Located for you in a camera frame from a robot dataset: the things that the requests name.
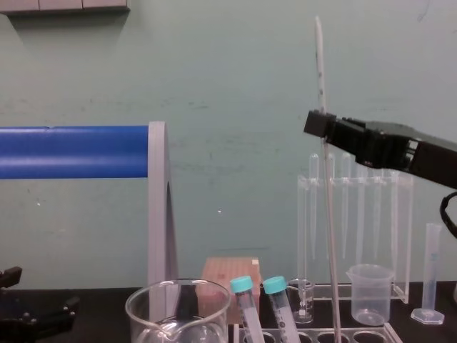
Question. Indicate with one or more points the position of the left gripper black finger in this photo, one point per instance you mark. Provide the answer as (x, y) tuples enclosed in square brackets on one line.
[(10, 278), (43, 318)]

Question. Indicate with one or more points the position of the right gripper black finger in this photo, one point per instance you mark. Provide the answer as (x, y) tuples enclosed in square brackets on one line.
[(357, 123), (316, 123)]

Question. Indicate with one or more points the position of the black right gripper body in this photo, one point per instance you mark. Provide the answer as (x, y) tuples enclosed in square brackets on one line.
[(428, 157)]

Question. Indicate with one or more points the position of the long white glass thermometer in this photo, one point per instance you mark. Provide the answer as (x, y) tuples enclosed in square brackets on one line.
[(320, 53)]

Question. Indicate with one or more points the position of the large glass beaker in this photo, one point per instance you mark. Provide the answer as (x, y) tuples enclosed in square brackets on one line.
[(178, 314)]

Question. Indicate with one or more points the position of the clear plastic beaker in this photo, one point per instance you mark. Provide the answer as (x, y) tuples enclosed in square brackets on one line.
[(371, 296)]

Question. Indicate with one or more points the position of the small glass beaker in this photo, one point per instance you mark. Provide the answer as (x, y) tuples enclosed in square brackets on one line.
[(301, 303)]

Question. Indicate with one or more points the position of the clear acrylic test tube rack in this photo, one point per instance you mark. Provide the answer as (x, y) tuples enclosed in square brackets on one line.
[(357, 336)]

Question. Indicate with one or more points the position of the teal capped centrifuge tube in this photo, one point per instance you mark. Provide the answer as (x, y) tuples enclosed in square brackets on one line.
[(246, 311), (282, 314)]

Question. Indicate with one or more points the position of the clear plastic transfer pipette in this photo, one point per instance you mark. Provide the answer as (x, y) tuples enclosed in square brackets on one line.
[(331, 164), (313, 200)]

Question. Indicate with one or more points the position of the clear acrylic pipette stand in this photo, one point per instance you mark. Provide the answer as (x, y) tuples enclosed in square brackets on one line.
[(403, 214)]

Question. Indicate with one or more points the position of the clear plastic graduated cylinder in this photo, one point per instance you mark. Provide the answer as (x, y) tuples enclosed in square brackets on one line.
[(432, 271)]

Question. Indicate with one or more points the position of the grey roll stand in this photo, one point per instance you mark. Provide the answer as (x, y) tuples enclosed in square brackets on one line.
[(157, 214)]

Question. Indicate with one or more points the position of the grey wall cabinet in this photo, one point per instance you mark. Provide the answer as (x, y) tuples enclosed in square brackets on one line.
[(64, 5)]

